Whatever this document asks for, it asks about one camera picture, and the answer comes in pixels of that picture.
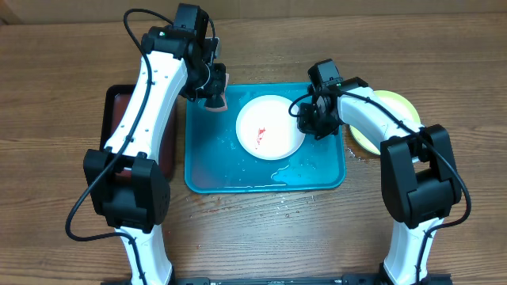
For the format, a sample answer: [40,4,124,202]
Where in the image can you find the green red sponge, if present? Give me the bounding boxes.
[204,73,230,112]

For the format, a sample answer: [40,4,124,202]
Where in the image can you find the pink white plate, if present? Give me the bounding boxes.
[235,95,305,161]

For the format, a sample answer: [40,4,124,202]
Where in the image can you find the yellow plate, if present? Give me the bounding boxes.
[349,90,421,155]

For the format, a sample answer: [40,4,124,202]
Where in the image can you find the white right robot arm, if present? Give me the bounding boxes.
[295,75,471,284]

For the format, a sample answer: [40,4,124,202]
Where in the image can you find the teal plastic tray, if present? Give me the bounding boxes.
[185,82,346,194]

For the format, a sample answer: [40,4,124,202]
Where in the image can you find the dark red tray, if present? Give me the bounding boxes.
[99,85,177,180]

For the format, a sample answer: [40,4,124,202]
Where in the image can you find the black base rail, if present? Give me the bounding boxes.
[101,272,453,285]

